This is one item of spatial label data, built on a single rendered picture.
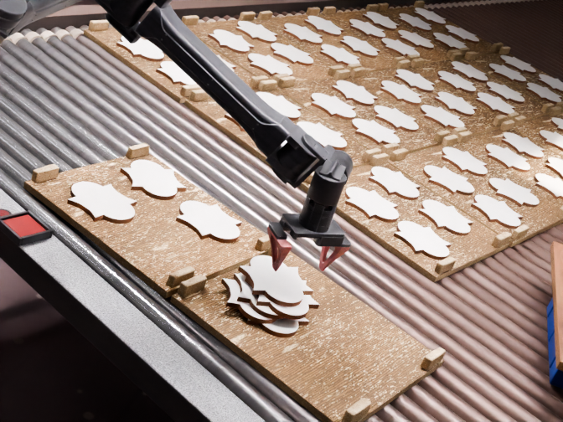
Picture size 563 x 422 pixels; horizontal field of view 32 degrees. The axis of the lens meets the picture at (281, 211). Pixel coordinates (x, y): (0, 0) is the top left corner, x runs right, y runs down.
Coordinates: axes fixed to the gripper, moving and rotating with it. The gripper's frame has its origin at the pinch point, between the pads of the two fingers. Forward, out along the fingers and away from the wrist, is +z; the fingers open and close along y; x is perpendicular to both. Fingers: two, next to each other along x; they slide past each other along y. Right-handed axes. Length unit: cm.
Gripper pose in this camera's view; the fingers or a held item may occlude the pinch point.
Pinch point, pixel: (299, 265)
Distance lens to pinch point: 181.1
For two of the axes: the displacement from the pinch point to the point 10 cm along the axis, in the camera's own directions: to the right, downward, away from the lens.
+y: -8.8, -0.3, -4.7
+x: 3.8, 5.4, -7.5
